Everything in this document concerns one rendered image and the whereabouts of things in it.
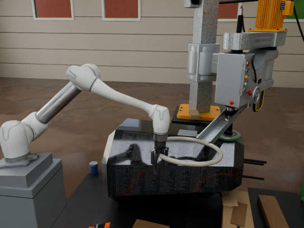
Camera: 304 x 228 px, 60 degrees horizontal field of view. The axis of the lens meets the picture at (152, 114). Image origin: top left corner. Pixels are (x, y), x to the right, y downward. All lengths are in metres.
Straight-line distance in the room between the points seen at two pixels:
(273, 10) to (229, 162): 1.42
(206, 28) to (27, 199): 2.26
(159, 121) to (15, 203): 1.02
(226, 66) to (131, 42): 6.53
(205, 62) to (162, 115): 1.44
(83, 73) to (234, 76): 1.16
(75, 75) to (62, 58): 7.72
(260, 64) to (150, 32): 6.16
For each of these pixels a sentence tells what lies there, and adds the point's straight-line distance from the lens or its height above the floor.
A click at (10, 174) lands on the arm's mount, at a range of 1.84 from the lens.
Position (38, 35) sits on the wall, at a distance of 9.65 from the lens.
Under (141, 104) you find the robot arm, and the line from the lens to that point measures 1.73.
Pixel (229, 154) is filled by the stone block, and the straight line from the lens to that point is 2.31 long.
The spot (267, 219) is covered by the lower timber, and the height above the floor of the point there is 0.11.
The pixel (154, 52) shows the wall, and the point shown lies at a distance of 8.44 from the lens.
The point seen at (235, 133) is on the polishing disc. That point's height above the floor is 0.85.
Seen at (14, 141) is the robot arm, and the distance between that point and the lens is 1.87.
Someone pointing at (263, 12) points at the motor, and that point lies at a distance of 2.79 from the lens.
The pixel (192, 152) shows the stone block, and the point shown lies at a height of 0.71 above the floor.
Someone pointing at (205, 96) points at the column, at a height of 0.98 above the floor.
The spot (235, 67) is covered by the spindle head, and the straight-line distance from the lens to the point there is 2.16.
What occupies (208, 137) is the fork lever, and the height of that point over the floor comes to 0.91.
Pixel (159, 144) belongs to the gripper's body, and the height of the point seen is 1.04.
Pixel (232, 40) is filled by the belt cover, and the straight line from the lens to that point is 2.13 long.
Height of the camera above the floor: 1.73
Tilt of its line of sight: 18 degrees down
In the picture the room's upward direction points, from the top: 1 degrees clockwise
